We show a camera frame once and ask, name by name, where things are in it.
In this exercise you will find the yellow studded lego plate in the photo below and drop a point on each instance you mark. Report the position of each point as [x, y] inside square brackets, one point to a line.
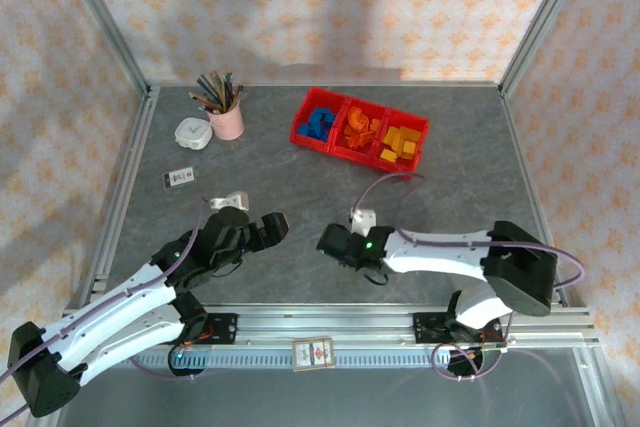
[389, 156]
[395, 136]

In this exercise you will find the orange studded lego plate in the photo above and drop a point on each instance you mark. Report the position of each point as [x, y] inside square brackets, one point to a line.
[354, 141]

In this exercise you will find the orange lego brick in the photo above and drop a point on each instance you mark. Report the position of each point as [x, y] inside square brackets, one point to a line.
[368, 137]

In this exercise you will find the yellow lego slope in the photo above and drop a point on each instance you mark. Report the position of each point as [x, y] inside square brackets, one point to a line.
[410, 148]

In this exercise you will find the small orange lego piece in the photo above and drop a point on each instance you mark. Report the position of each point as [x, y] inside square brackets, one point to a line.
[375, 123]

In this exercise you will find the yellow lego piece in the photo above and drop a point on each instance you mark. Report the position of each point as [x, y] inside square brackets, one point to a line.
[413, 135]

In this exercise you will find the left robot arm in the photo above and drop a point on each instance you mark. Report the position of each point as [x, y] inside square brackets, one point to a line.
[100, 319]

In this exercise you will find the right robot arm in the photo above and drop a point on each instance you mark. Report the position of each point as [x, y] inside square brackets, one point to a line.
[435, 257]

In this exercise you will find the pink metal pencil bucket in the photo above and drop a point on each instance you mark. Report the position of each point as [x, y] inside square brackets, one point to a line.
[227, 124]

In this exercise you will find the yellow pencil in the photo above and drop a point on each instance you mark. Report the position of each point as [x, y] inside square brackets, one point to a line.
[237, 97]

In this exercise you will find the dark blue pencil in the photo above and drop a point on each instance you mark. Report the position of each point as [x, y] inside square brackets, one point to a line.
[210, 91]

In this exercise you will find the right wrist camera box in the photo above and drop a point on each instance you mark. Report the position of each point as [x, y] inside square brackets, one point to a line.
[362, 219]

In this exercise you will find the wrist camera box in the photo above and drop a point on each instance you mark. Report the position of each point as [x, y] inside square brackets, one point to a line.
[362, 219]
[231, 201]

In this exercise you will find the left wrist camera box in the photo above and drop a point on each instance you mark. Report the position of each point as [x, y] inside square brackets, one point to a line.
[231, 201]

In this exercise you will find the aluminium front rail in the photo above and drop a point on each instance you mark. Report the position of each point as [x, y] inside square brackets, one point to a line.
[325, 322]

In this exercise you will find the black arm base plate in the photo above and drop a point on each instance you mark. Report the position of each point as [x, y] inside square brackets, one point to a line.
[425, 327]
[222, 327]

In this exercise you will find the card on front rail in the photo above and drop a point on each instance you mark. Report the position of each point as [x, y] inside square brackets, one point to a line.
[312, 354]

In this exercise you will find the aluminium side rail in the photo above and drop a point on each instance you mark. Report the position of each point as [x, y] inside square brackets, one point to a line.
[125, 172]
[525, 147]

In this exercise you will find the aluminium back rail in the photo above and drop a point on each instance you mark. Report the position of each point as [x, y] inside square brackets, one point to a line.
[325, 84]

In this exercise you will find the aluminium frame post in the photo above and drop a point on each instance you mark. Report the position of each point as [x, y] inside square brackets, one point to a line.
[106, 22]
[542, 22]

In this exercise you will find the aluminium frame leg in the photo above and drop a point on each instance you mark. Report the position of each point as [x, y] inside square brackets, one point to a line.
[597, 387]

